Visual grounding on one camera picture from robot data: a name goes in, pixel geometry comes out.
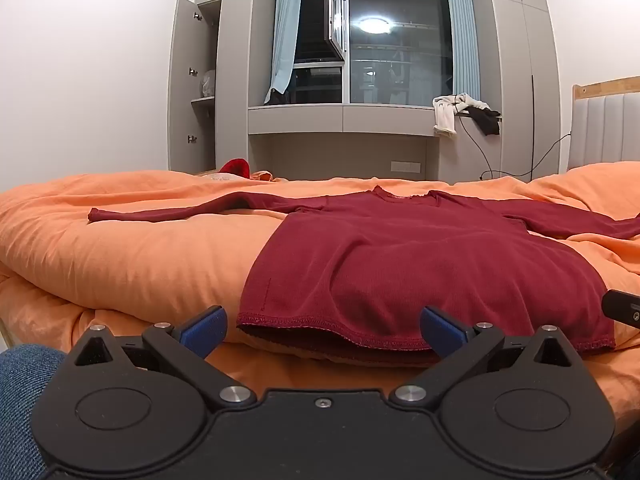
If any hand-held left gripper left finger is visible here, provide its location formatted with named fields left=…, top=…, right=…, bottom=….
left=65, top=305, right=256, bottom=408

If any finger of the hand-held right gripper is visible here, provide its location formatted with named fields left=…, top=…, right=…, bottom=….
left=601, top=289, right=640, bottom=331

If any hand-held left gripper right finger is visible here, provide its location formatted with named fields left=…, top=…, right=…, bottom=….
left=390, top=305, right=583, bottom=408

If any dark red long-sleeve sweater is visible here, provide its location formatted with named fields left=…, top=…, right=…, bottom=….
left=88, top=185, right=640, bottom=367

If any orange blanket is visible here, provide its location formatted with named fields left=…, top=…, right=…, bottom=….
left=0, top=160, right=640, bottom=426

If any bright red cloth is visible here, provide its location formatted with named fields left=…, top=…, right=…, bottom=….
left=220, top=158, right=252, bottom=179

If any wooden padded headboard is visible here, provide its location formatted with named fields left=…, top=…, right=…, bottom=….
left=567, top=77, right=640, bottom=173

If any person's denim-clad leg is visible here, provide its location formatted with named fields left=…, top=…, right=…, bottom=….
left=0, top=344, right=68, bottom=480

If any black cloth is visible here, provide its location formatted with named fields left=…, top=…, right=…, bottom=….
left=467, top=107, right=502, bottom=136

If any open grey wardrobe door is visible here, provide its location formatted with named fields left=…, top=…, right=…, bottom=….
left=169, top=0, right=218, bottom=173

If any grey built-in wardrobe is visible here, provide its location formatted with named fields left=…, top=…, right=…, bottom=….
left=167, top=0, right=561, bottom=181

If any large glass window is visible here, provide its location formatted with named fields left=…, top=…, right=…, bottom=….
left=292, top=0, right=453, bottom=107

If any light blue curtain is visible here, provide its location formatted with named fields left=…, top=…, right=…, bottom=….
left=270, top=0, right=304, bottom=106
left=444, top=0, right=482, bottom=103

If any open window sash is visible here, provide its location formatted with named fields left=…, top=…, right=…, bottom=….
left=322, top=0, right=348, bottom=56

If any black cable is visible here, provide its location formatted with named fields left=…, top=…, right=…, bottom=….
left=456, top=110, right=573, bottom=182

